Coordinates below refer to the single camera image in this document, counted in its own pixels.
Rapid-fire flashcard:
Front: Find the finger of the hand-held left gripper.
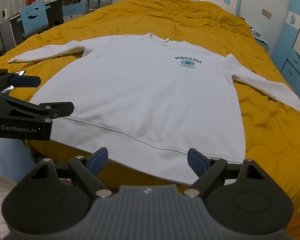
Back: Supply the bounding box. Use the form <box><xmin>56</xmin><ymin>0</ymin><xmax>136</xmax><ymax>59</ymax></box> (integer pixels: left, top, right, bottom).
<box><xmin>0</xmin><ymin>69</ymin><xmax>42</xmax><ymax>93</ymax></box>
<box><xmin>0</xmin><ymin>95</ymin><xmax>75</xmax><ymax>125</ymax></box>

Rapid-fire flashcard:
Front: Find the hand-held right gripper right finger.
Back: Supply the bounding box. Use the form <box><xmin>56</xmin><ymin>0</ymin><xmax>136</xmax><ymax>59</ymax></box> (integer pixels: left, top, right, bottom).
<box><xmin>184</xmin><ymin>148</ymin><xmax>268</xmax><ymax>197</ymax></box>

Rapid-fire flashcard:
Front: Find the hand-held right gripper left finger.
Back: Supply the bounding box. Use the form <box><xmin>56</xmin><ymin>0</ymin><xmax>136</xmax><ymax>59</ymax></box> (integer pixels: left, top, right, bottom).
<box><xmin>27</xmin><ymin>147</ymin><xmax>112</xmax><ymax>197</ymax></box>

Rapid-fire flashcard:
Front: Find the white printed sweatshirt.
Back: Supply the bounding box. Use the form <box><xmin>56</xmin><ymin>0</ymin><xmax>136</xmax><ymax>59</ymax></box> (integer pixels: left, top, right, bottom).
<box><xmin>7</xmin><ymin>33</ymin><xmax>300</xmax><ymax>186</ymax></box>

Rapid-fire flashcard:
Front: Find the person's light blue trouser leg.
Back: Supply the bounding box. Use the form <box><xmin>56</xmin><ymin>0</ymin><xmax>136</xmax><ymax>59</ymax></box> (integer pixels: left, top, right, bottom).
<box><xmin>0</xmin><ymin>138</ymin><xmax>38</xmax><ymax>183</ymax></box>

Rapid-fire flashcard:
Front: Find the blue smiley face chair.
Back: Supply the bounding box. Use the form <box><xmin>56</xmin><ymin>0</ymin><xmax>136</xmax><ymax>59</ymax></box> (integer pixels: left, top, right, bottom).
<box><xmin>19</xmin><ymin>0</ymin><xmax>51</xmax><ymax>38</ymax></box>

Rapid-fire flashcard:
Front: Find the white quilted blanket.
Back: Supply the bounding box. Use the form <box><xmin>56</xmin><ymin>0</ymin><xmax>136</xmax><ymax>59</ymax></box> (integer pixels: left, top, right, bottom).
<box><xmin>0</xmin><ymin>171</ymin><xmax>22</xmax><ymax>240</ymax></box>

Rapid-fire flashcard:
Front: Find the grey cluttered desk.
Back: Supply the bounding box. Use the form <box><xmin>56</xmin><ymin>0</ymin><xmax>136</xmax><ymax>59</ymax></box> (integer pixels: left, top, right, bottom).
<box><xmin>0</xmin><ymin>0</ymin><xmax>90</xmax><ymax>52</ymax></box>

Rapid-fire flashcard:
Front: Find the blue nightstand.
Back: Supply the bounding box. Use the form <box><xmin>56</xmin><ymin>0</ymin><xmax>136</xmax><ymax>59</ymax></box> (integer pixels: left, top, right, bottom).
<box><xmin>249</xmin><ymin>26</ymin><xmax>272</xmax><ymax>53</ymax></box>

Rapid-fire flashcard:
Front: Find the yellow bedspread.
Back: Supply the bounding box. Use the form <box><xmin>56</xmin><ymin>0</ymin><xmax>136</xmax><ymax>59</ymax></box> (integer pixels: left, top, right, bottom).
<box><xmin>0</xmin><ymin>0</ymin><xmax>300</xmax><ymax>233</ymax></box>

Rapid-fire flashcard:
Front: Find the blue and white wardrobe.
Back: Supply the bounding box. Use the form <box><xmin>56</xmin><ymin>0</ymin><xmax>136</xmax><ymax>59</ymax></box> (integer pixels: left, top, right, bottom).
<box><xmin>280</xmin><ymin>0</ymin><xmax>300</xmax><ymax>88</ymax></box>

